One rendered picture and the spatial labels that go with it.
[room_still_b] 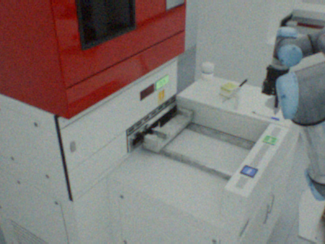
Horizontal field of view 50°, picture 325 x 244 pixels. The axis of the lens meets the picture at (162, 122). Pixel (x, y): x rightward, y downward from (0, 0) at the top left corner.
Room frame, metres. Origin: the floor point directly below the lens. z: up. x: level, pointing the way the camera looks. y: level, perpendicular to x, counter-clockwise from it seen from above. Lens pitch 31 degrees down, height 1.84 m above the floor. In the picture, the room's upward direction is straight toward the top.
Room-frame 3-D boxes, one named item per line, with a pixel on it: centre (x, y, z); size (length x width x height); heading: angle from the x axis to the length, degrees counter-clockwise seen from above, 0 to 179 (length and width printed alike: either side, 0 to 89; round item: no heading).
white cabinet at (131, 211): (1.44, -0.27, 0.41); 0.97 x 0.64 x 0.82; 147
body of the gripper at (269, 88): (1.30, -0.46, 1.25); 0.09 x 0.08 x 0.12; 57
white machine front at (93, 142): (1.39, 0.15, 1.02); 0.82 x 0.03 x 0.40; 147
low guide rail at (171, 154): (1.30, -0.13, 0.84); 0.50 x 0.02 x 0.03; 57
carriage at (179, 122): (1.52, -0.04, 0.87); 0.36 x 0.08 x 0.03; 147
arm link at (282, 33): (1.29, -0.47, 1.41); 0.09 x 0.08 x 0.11; 171
